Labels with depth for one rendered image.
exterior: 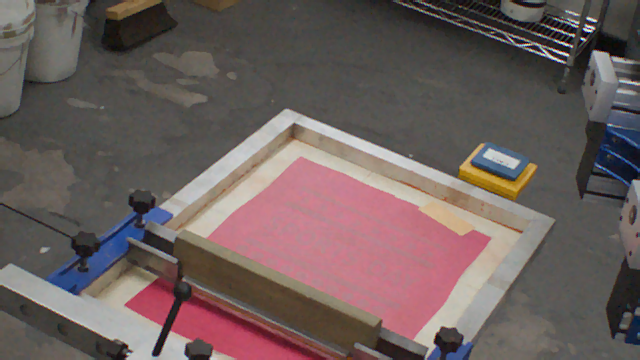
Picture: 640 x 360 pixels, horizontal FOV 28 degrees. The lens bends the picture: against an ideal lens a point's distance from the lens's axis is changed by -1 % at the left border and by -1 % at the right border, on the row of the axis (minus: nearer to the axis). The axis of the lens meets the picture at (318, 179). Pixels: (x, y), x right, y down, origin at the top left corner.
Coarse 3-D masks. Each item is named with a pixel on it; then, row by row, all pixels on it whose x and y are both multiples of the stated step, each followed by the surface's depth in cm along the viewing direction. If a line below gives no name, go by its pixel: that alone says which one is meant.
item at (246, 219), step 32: (288, 192) 244; (352, 192) 247; (384, 192) 250; (224, 224) 231; (256, 224) 233; (160, 288) 212; (160, 320) 205; (192, 320) 207; (224, 320) 208; (224, 352) 202
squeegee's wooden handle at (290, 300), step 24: (192, 240) 207; (192, 264) 208; (216, 264) 206; (240, 264) 204; (216, 288) 208; (240, 288) 206; (264, 288) 203; (288, 288) 201; (312, 288) 202; (288, 312) 203; (312, 312) 201; (336, 312) 199; (360, 312) 199; (336, 336) 201; (360, 336) 199
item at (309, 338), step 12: (192, 288) 209; (204, 288) 208; (216, 300) 207; (228, 300) 206; (252, 312) 205; (264, 312) 205; (276, 324) 204; (288, 324) 204; (300, 336) 202; (312, 336) 202; (324, 348) 201; (336, 348) 201
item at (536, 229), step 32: (288, 128) 258; (320, 128) 259; (224, 160) 242; (256, 160) 249; (352, 160) 256; (384, 160) 253; (192, 192) 231; (448, 192) 249; (480, 192) 249; (512, 224) 246; (544, 224) 243; (512, 256) 232; (96, 288) 207; (512, 288) 228; (128, 320) 198; (480, 320) 214
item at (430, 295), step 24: (384, 216) 242; (408, 216) 244; (456, 240) 240; (480, 240) 241; (456, 264) 233; (432, 288) 226; (408, 312) 219; (432, 312) 220; (264, 336) 207; (288, 336) 208; (408, 336) 213
